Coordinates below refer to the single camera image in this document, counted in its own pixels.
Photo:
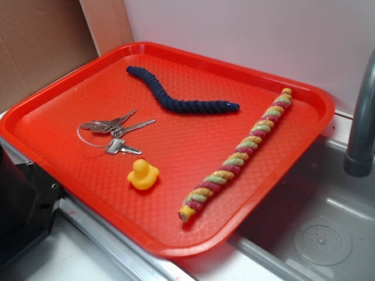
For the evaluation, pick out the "grey toy faucet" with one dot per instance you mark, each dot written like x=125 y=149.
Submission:
x=360 y=150

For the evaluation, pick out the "red plastic tray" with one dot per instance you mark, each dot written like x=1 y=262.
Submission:
x=203 y=109

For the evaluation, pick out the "yellow rubber duck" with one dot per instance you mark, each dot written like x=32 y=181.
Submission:
x=143 y=175

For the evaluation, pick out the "grey toy sink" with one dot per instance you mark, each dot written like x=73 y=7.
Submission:
x=316 y=224

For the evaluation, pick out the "brown cardboard panel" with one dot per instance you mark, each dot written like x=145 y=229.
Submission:
x=42 y=41

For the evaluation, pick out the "silver key bunch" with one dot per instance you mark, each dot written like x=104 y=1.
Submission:
x=115 y=128

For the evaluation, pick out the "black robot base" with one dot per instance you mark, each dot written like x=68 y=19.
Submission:
x=29 y=200

